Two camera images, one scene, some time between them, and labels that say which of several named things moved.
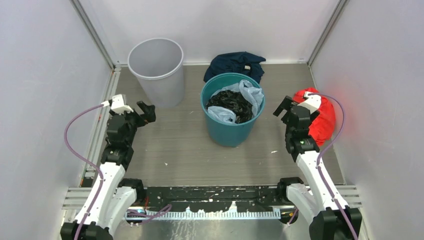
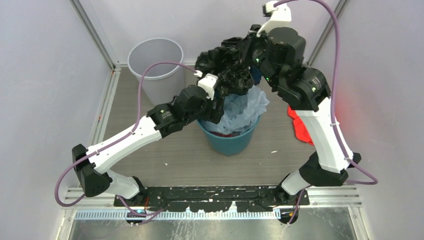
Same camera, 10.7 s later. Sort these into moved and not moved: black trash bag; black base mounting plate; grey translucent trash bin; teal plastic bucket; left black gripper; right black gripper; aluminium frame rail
Moved: black trash bag; left black gripper; teal plastic bucket; right black gripper
Not moved: grey translucent trash bin; aluminium frame rail; black base mounting plate
